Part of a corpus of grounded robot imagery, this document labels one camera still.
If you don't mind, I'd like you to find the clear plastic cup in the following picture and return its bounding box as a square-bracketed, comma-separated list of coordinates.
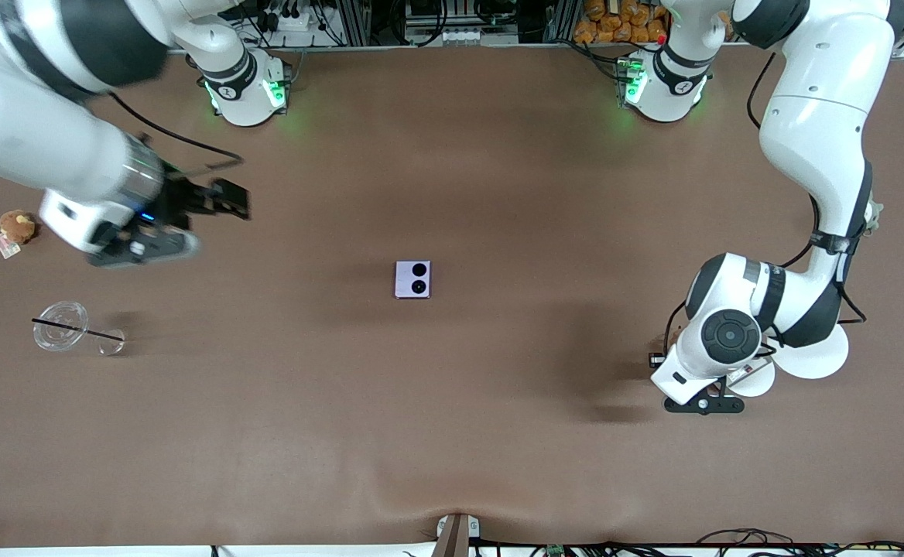
[33, 301, 126, 357]

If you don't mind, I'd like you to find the white round container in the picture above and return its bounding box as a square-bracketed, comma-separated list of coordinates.
[725, 357, 776, 398]

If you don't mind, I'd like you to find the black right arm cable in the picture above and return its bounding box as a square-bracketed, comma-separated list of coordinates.
[108, 93, 245, 180]

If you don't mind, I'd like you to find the lilac flip phone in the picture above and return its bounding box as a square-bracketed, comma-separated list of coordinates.
[395, 261, 432, 299]

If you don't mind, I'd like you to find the brown plush toy with tag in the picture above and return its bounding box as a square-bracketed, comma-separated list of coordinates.
[0, 210, 37, 259]

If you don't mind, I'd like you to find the orange snack packs pile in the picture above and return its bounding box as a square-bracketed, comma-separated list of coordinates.
[573, 0, 669, 44]

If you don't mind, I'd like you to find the white power strip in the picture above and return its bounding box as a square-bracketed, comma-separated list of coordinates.
[262, 8, 313, 33]

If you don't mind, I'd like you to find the black floor cables bundle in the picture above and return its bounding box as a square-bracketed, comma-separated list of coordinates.
[491, 528, 904, 557]

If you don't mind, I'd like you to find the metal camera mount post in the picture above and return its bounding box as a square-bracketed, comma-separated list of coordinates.
[430, 514, 481, 557]

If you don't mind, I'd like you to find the white round lid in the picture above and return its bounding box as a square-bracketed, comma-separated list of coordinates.
[771, 323, 850, 380]

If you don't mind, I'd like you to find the black straw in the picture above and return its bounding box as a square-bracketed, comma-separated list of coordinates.
[32, 317, 125, 341]

